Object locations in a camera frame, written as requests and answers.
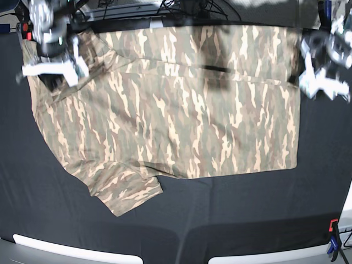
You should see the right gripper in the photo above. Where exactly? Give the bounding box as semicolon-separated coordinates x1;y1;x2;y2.
16;21;89;87

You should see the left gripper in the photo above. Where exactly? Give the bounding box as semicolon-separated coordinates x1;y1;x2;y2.
299;30;351;103

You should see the camouflage t-shirt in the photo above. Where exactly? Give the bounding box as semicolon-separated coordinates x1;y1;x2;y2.
27;25;302;216

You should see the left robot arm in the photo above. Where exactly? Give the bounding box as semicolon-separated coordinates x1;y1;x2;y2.
299;1;351;103

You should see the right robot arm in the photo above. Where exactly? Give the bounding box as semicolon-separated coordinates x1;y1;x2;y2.
16;1;89;88

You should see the red black clamp top left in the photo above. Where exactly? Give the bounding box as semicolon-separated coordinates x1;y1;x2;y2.
16;21;33;41

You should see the blue clamp top right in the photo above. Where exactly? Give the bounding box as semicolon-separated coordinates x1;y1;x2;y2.
317;0;332;28

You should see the black table cloth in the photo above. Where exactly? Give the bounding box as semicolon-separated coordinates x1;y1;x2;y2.
1;33;351;263

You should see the red blue clamp bottom right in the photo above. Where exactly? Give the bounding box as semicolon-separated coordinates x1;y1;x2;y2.
327;218;342;262

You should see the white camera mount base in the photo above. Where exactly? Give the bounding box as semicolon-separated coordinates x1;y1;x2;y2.
150;18;164;29

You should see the black cable bundle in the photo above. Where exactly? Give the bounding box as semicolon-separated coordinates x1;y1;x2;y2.
96;0;243;20

